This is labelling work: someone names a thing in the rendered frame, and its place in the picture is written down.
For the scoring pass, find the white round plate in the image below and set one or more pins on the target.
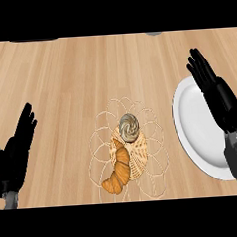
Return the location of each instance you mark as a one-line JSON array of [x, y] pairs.
[[199, 132]]

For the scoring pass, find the small grey object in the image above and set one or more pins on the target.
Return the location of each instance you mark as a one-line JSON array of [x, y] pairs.
[[153, 33]]

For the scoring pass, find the golden brown croissant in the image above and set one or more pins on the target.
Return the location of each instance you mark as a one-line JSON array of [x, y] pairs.
[[118, 171]]

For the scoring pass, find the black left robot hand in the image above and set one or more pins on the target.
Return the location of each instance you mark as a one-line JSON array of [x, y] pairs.
[[16, 153]]

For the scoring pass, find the swirled grey cupcake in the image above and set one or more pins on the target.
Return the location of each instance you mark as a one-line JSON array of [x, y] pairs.
[[129, 127]]

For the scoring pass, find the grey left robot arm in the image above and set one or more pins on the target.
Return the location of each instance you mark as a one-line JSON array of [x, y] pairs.
[[10, 200]]

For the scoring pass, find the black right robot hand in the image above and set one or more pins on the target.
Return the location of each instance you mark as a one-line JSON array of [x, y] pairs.
[[218, 94]]

